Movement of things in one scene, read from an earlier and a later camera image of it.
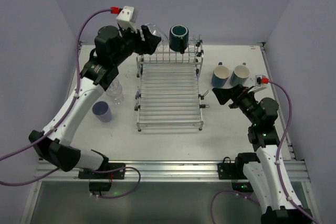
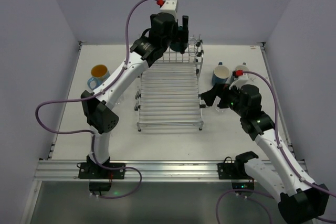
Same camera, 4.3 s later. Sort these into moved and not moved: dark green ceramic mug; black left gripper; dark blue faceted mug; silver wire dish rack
Moved: black left gripper
Not moved: silver wire dish rack; dark blue faceted mug; dark green ceramic mug
